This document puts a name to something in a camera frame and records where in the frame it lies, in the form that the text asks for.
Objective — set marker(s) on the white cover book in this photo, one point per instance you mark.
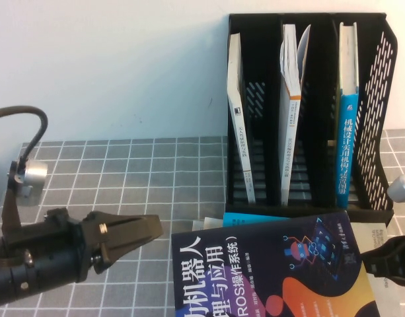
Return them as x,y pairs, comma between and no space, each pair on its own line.
213,223
197,226

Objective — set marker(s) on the blue spine hardcover book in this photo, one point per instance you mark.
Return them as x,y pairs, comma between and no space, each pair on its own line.
347,132

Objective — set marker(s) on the grey checked tablecloth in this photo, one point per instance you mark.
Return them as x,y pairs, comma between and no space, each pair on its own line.
123,181

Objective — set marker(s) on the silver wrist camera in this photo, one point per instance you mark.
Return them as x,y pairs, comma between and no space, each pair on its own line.
402,188
35,175

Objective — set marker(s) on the dark robot cover book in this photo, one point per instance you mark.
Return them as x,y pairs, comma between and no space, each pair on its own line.
255,280

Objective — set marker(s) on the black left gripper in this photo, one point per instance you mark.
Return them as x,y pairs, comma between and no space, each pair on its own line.
93,244

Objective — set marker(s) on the black plastic book stand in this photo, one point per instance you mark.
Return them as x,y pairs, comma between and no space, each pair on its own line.
317,99

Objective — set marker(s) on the white book with orange stripe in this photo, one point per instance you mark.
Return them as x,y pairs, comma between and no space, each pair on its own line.
288,132

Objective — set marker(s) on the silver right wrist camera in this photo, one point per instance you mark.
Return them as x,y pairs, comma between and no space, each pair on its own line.
402,188

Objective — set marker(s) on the black left camera mount bracket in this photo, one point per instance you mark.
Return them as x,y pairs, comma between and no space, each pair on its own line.
10,211

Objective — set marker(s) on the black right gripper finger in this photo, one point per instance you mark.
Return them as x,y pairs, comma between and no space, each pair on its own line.
393,251
397,274

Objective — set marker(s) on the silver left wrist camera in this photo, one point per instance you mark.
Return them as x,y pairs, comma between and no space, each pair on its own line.
35,175

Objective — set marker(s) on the thin white spine book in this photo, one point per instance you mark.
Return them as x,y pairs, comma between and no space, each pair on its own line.
235,99

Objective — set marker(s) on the blue and grey cover book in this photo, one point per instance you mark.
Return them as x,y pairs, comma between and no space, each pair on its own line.
369,234

